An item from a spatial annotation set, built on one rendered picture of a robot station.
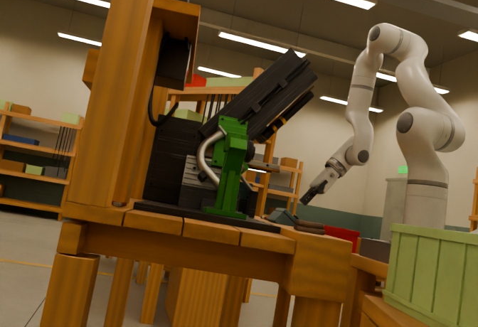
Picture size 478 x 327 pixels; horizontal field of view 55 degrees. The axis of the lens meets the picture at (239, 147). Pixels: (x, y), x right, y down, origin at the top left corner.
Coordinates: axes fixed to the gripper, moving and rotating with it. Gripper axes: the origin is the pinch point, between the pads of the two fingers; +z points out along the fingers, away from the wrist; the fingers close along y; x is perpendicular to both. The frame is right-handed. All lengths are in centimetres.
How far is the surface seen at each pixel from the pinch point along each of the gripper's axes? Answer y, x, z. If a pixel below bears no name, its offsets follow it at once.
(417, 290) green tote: -89, -9, 14
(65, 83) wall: 874, 389, 36
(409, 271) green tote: -84, -8, 12
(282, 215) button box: -12.8, 4.6, 12.3
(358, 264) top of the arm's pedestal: -31.7, -19.8, 8.7
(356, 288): -29.9, -24.9, 14.5
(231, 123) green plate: 4.5, 40.6, -0.9
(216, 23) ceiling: 699, 223, -252
